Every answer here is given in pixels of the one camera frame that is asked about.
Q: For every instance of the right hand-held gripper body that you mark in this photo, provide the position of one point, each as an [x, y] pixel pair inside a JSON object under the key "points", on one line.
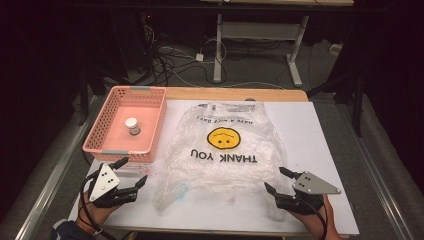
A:
{"points": [[305, 193]]}

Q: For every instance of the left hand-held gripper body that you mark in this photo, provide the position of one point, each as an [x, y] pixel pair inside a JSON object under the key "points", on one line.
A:
{"points": [[106, 186]]}

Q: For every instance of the pink plastic basket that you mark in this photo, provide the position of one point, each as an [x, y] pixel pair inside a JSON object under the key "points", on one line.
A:
{"points": [[128, 126]]}

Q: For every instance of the small white-capped bottle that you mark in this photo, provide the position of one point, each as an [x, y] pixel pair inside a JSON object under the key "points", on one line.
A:
{"points": [[133, 126]]}

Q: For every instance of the clear plastic bag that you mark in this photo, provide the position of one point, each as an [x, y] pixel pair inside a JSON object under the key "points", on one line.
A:
{"points": [[220, 150]]}

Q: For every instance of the person's left hand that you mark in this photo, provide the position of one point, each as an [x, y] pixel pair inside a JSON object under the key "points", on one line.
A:
{"points": [[94, 210]]}

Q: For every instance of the person's right hand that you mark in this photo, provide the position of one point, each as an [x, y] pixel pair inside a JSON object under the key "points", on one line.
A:
{"points": [[316, 218]]}

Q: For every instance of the white board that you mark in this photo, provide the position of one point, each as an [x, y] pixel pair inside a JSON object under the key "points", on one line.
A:
{"points": [[320, 133]]}

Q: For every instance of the person's left sleeve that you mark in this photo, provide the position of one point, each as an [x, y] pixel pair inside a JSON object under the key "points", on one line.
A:
{"points": [[68, 231]]}

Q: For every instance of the wooden table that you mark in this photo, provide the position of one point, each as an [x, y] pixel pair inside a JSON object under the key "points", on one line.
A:
{"points": [[233, 93]]}

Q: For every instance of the black stand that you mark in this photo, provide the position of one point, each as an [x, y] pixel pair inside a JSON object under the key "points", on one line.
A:
{"points": [[350, 93]]}

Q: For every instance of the white power adapter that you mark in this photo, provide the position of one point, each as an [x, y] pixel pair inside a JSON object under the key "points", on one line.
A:
{"points": [[199, 57]]}

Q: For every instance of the white metal desk frame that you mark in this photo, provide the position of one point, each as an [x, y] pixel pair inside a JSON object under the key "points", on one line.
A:
{"points": [[260, 36]]}

